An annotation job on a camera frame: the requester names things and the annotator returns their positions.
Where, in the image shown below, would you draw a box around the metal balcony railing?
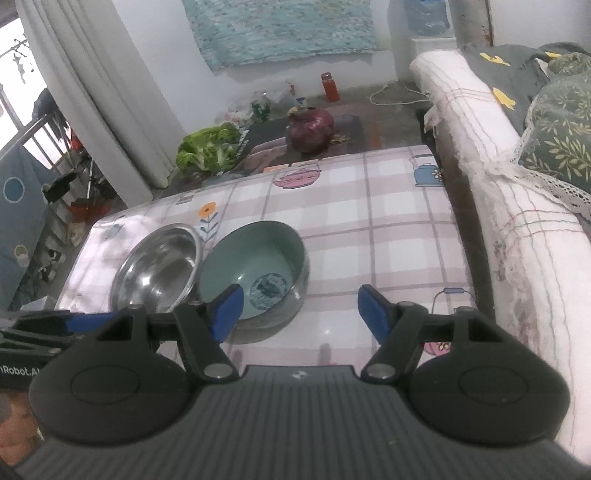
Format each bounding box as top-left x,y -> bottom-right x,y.
0,83 -> 93,222

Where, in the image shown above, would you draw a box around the black and white shoes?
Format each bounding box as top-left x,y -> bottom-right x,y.
37,249 -> 62,282

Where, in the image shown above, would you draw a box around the green ceramic bowl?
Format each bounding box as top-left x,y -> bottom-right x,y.
196,220 -> 310,344

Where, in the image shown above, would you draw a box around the grey storage box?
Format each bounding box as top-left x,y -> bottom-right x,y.
23,298 -> 61,315

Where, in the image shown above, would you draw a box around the blue water jug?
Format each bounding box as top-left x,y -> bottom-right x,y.
404,0 -> 451,37

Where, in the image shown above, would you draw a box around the red bottle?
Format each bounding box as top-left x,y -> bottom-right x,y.
321,71 -> 341,102

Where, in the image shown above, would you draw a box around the grey blanket yellow patches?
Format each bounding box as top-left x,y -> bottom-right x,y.
462,41 -> 573,134

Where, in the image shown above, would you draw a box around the white cable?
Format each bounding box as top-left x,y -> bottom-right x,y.
369,85 -> 432,106

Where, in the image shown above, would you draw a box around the hanging drying rack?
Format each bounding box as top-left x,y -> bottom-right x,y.
0,39 -> 38,84

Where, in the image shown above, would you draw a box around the blue cloth with circles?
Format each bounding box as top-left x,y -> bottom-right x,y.
0,148 -> 51,310

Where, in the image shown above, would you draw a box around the teal patterned wall cloth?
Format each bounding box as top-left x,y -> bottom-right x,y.
182,0 -> 375,72

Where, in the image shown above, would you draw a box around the grey window curtain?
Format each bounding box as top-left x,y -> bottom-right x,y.
14,0 -> 195,188

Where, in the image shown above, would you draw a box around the small steel bowl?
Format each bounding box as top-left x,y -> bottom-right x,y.
110,223 -> 205,319

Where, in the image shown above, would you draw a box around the white plastic bag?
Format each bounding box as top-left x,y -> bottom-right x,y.
222,104 -> 254,130

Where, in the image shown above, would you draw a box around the black hanging object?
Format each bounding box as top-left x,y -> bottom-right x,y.
44,173 -> 77,204

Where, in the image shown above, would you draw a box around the dark low table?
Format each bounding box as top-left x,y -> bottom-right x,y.
166,113 -> 365,195

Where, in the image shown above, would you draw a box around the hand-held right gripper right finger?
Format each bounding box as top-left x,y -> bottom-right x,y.
358,284 -> 503,384

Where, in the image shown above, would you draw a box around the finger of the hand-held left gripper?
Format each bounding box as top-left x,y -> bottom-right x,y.
0,332 -> 70,356
0,308 -> 134,334

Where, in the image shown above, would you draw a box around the red plastic object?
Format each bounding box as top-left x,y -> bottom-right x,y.
69,198 -> 109,219

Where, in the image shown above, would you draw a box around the green leaf-print pillow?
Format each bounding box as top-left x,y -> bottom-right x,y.
547,51 -> 591,84
519,76 -> 591,195

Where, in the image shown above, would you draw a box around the green lettuce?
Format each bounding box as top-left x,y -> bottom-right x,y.
176,124 -> 241,176

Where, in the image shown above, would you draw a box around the dark hanging garment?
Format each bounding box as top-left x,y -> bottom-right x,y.
32,88 -> 70,139

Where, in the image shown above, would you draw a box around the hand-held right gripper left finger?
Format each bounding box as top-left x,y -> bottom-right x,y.
95,284 -> 244,383

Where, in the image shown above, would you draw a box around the pink food package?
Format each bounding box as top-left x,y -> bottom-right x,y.
245,138 -> 291,174

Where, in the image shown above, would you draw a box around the folded metal cart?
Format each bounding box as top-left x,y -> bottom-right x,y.
76,157 -> 116,208

